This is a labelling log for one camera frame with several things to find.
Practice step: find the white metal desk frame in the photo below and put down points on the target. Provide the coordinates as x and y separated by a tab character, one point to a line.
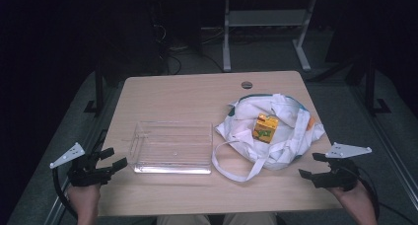
226	44

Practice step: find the person's right hand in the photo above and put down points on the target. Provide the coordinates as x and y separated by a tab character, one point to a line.
355	198

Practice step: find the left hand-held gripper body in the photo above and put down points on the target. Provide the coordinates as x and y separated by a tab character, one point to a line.
86	172

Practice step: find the person's left hand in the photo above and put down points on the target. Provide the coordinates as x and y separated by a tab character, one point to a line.
84	197

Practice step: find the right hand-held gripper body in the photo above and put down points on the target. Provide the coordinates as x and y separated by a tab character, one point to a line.
341	177

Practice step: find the clear plastic container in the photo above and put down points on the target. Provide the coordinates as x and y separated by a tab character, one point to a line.
171	147

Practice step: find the black metal stand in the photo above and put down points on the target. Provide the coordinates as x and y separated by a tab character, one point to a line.
98	90
370	87

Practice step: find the white cloth tote bag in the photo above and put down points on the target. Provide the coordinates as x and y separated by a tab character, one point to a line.
286	149

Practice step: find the metal floor rail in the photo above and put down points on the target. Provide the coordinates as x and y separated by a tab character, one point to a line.
83	146
387	142

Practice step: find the yellow drink carton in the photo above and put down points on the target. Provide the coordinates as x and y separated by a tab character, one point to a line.
265	129

